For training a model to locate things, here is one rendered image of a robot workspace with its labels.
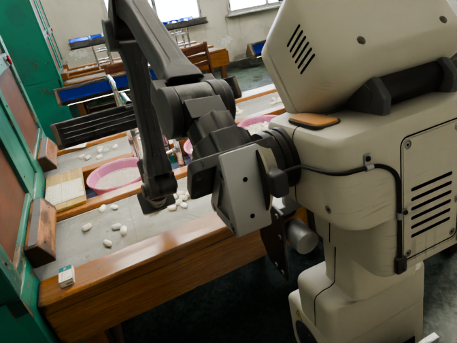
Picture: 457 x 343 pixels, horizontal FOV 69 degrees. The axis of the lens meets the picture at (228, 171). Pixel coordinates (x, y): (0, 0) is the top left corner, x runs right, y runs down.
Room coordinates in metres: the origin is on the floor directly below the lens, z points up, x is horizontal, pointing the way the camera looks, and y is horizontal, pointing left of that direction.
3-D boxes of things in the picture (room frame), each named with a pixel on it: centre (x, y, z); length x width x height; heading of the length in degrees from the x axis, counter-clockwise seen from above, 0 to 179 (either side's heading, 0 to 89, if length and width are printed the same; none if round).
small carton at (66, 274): (0.68, 0.48, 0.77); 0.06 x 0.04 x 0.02; 20
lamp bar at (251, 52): (1.94, -0.50, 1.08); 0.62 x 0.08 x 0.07; 110
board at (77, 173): (1.20, 0.67, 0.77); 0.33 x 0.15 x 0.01; 20
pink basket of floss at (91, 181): (1.28, 0.47, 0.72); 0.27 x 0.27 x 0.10
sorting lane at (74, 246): (1.17, -0.22, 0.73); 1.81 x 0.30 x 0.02; 110
